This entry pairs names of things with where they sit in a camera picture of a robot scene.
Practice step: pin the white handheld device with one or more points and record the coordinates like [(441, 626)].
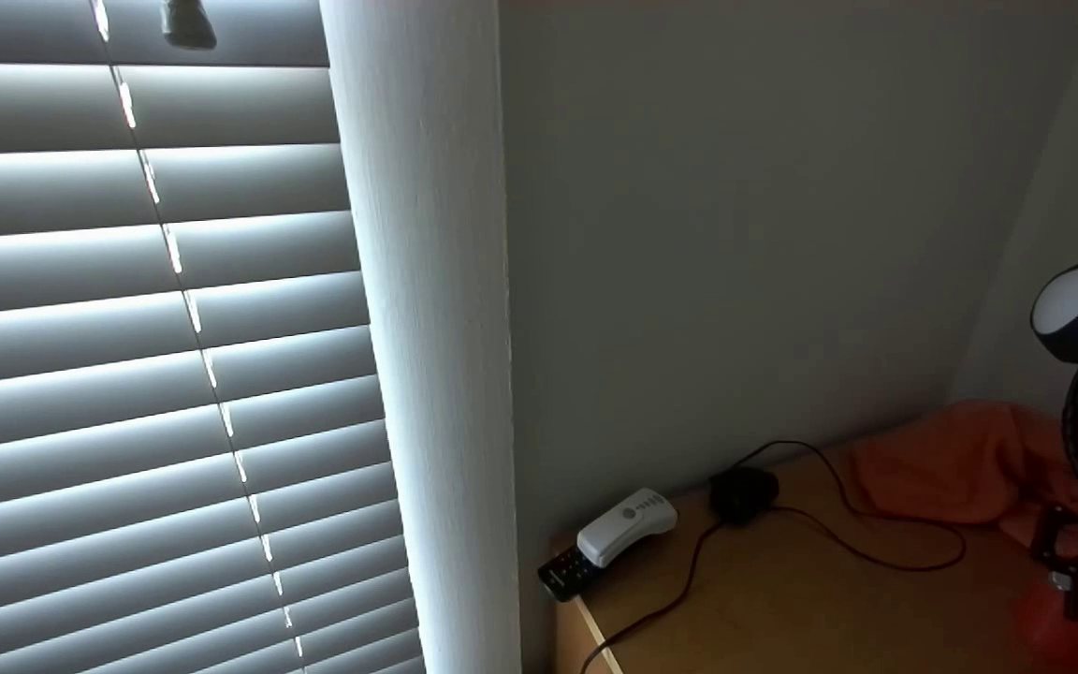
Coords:
[(621, 527)]

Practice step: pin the black flat device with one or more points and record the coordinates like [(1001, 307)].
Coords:
[(567, 575)]

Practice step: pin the black round puck device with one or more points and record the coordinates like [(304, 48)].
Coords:
[(738, 495)]

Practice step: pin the wooden dresser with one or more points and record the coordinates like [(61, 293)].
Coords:
[(814, 584)]

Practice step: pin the white window blinds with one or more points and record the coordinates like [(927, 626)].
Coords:
[(193, 448)]

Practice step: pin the orange towel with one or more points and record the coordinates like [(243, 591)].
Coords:
[(968, 467)]

